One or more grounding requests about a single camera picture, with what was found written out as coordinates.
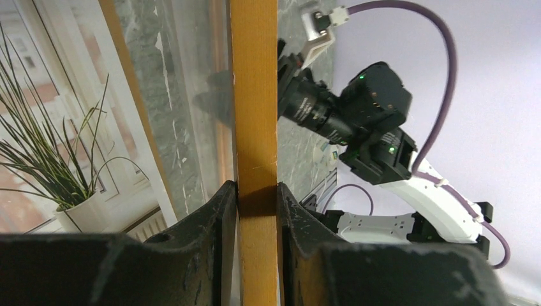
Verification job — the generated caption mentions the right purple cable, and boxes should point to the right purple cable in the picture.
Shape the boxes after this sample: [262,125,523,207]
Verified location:
[321,0,512,270]

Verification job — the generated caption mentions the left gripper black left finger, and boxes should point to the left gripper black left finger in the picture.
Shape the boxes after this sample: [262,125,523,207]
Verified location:
[1,181,237,305]

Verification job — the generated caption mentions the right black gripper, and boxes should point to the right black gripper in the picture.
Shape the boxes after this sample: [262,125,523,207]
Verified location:
[278,38,355,145]

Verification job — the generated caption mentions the plant photo print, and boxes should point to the plant photo print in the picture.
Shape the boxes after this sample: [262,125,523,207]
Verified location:
[1,1,177,240]

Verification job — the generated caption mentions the wooden picture frame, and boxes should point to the wooden picture frame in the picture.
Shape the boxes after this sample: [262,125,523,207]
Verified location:
[98,0,282,306]

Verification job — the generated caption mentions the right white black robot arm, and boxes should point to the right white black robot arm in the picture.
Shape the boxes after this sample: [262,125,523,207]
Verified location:
[278,54,493,251]

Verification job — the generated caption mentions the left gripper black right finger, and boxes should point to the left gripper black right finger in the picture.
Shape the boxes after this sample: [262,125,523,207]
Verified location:
[277,183,509,305]

